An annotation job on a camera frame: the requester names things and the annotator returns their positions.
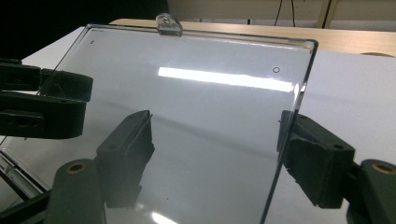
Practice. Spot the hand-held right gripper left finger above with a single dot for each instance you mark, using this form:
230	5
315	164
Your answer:
124	161

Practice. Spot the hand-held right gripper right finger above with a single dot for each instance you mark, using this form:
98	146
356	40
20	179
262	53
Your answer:
317	165

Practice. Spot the transparent grey plastic box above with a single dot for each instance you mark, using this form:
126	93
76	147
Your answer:
202	130

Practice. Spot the black curtain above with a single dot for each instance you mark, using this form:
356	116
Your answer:
46	18

